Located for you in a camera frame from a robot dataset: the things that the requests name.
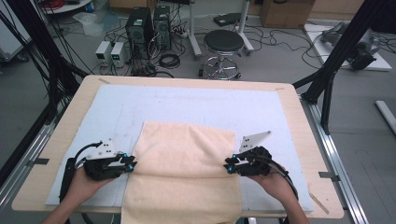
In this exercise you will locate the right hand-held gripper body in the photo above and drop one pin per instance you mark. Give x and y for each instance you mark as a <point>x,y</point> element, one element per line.
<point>253,163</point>

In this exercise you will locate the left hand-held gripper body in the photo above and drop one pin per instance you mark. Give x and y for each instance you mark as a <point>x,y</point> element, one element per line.
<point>101,169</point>

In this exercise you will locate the cream towel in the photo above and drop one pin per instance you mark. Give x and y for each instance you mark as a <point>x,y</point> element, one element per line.
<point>183,161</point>

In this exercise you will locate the person's left hand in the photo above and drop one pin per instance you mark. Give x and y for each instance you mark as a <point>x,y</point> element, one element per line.
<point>84,186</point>

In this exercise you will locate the person's right hand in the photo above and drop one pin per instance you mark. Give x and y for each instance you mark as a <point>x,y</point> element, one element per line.
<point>274,185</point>

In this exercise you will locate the white grid mat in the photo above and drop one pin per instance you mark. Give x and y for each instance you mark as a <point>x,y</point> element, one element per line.
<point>186,102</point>

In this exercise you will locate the wooden strip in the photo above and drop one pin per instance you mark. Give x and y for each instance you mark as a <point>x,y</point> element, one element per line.
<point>319,203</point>

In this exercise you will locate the white power supply unit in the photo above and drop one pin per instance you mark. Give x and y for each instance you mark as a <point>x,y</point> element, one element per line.
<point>119,54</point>
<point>102,52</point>

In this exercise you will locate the black round stool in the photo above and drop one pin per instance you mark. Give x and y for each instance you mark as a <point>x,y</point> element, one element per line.
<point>223,40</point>

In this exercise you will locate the large black computer tower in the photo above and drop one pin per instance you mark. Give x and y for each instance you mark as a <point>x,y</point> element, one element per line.
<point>138,31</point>

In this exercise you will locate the white stand leg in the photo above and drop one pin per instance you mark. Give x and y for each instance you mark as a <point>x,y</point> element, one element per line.
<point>193,31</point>
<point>245,28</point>

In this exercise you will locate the slim black computer tower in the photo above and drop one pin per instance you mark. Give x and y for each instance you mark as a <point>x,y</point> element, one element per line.
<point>162,26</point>

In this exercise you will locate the black flat case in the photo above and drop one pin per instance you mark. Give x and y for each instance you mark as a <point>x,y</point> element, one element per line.
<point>226,19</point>

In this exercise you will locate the clear plastic bag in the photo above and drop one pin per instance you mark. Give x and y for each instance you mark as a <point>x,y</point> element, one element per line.
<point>88,23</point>

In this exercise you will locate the white tube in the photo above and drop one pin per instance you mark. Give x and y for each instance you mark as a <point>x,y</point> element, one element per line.
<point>386,113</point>

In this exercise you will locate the brown cardboard box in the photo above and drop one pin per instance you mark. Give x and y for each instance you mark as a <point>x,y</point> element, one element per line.
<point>286,14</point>

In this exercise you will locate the grey machine on board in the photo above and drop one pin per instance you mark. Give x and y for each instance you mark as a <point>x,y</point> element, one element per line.
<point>364,46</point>

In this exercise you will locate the white base board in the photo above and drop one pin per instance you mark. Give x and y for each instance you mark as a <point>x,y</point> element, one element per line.
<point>381,63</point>

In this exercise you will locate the round white table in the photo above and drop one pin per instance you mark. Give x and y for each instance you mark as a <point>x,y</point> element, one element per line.
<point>68,6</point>

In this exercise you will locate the metal clamp bracket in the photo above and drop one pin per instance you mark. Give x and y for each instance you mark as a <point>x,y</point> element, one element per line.
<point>329,175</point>
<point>39,161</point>

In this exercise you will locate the aluminium rail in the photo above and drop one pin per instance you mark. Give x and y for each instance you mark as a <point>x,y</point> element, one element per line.
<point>336,155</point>
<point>28,152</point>

